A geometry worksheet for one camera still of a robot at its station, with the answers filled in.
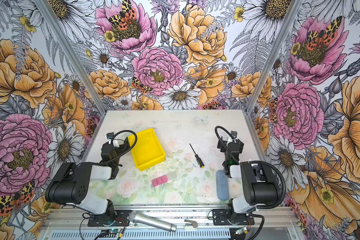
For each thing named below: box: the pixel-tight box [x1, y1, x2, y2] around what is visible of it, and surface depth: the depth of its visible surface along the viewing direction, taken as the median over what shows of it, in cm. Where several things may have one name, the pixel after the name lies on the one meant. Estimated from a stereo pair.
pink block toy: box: [151, 174, 168, 188], surface depth 88 cm
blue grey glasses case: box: [216, 169, 229, 201], surface depth 84 cm
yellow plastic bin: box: [128, 128, 166, 171], surface depth 95 cm
